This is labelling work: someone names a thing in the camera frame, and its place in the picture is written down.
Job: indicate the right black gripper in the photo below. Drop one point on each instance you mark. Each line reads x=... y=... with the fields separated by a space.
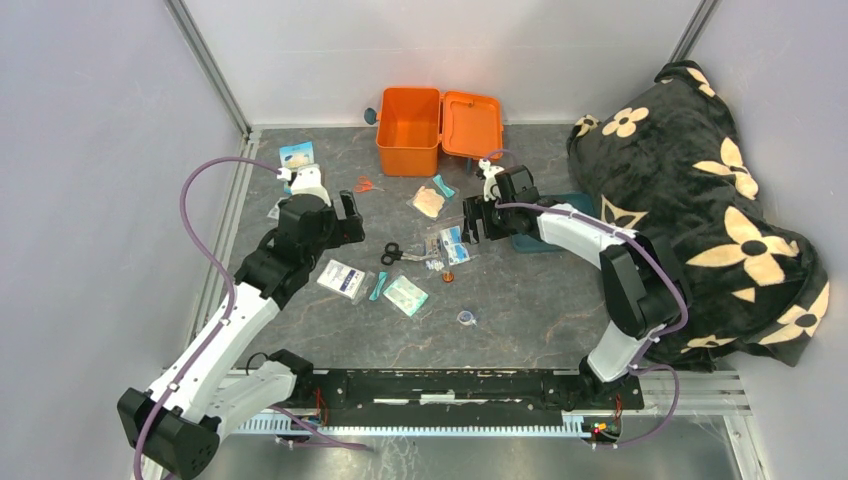
x=476 y=208

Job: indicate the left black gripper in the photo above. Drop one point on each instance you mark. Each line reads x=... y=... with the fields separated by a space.
x=345 y=230

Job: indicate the blue white bandage packet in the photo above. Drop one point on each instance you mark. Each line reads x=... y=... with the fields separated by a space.
x=454 y=249

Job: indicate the clear bag of small items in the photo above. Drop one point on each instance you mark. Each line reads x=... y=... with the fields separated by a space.
x=434 y=257

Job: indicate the bagged latex gloves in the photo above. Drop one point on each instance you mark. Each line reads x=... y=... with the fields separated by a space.
x=431 y=200

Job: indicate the small clear plastic packet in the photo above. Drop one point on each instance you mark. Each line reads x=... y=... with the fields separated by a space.
x=275 y=210

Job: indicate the small clear tape roll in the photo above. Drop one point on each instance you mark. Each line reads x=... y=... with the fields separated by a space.
x=466 y=318

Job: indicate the blue plaster packet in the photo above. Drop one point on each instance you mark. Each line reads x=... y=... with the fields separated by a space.
x=295 y=158

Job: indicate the green white dressing packet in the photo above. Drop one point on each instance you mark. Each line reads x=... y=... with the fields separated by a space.
x=405 y=295

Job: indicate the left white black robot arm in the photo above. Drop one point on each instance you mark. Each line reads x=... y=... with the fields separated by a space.
x=180 y=420

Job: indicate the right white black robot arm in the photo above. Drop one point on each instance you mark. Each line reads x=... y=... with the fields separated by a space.
x=646 y=293

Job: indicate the orange medicine kit box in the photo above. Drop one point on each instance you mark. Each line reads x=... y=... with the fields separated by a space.
x=417 y=124

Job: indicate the teal sachet near gloves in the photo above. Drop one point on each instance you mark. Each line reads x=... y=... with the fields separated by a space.
x=444 y=186

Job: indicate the teal plastic tray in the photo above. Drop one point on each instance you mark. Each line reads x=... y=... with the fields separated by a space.
x=550 y=233

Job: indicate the teal sachet by gauze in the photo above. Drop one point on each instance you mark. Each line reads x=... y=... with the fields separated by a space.
x=378 y=287

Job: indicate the teal knob behind box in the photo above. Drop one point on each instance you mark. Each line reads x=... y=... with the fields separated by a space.
x=370 y=116

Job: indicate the black floral blanket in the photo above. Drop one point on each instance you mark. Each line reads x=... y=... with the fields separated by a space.
x=669 y=160

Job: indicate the orange handled small scissors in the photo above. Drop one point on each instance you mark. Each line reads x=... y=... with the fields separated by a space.
x=364 y=184

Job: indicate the black handled scissors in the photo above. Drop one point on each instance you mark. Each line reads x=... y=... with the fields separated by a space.
x=392 y=254

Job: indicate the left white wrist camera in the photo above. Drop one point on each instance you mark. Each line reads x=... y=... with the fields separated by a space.
x=306 y=180

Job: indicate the black mounting base rail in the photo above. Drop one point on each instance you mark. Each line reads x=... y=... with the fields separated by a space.
x=458 y=397

